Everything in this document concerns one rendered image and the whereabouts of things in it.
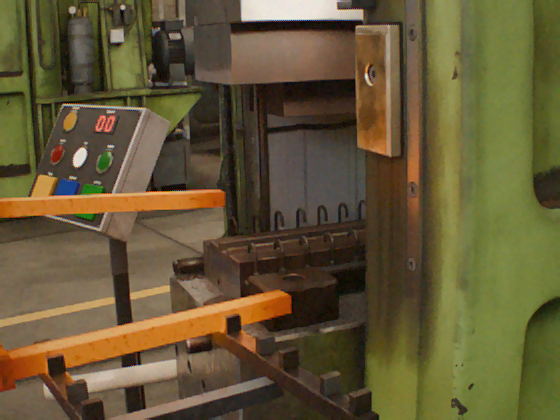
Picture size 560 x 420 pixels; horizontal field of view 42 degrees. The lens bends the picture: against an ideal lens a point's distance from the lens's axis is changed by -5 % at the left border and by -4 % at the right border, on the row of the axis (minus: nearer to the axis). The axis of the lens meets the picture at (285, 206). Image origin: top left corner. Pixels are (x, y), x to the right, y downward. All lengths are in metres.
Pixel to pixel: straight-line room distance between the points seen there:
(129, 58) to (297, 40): 5.13
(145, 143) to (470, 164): 0.92
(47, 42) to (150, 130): 4.43
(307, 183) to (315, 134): 0.10
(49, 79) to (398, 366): 5.17
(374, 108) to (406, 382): 0.38
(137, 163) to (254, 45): 0.55
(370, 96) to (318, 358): 0.40
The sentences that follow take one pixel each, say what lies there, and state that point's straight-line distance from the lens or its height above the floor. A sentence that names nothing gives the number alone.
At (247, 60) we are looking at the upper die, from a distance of 1.18.
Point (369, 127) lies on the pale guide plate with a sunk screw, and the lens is 1.04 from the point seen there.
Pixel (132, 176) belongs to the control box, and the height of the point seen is 1.06.
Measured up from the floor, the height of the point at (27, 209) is 1.12.
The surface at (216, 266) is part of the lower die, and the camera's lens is 1.35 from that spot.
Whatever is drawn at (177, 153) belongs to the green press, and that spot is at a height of 0.34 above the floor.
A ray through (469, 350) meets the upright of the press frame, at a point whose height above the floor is 0.96.
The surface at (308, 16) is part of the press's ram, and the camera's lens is 1.17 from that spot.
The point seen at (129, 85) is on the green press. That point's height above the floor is 0.98.
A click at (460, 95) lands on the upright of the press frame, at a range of 0.90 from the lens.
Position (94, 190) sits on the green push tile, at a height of 1.03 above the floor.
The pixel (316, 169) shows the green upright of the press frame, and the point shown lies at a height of 1.08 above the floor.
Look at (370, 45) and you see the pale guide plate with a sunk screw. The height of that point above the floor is 1.33.
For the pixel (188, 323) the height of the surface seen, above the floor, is 1.03.
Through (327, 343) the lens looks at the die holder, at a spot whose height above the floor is 0.89.
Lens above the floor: 1.35
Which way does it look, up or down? 13 degrees down
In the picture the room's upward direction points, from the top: 2 degrees counter-clockwise
